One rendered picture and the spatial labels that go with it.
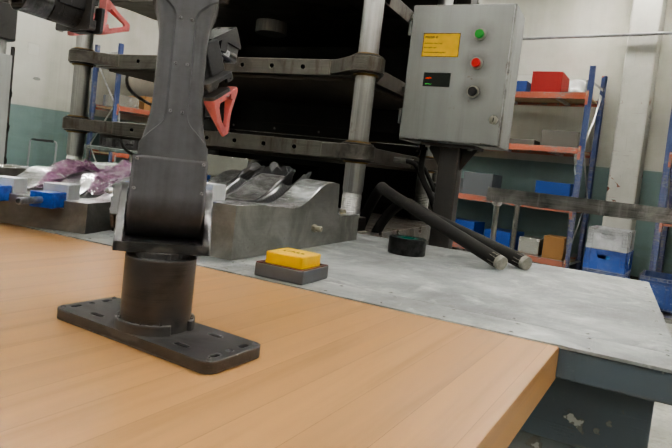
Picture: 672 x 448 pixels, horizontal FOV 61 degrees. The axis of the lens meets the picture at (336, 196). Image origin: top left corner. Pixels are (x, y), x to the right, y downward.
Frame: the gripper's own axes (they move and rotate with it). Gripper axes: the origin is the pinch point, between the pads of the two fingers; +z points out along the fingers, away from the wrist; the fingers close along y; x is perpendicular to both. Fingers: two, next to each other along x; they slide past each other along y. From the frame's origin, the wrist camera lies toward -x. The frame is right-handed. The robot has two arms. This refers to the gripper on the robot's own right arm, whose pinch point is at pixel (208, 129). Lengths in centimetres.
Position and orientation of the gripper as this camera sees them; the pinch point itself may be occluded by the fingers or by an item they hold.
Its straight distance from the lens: 98.9
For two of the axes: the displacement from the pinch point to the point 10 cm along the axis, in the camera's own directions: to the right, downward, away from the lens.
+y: -8.9, -1.2, 4.3
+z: 1.2, 8.6, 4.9
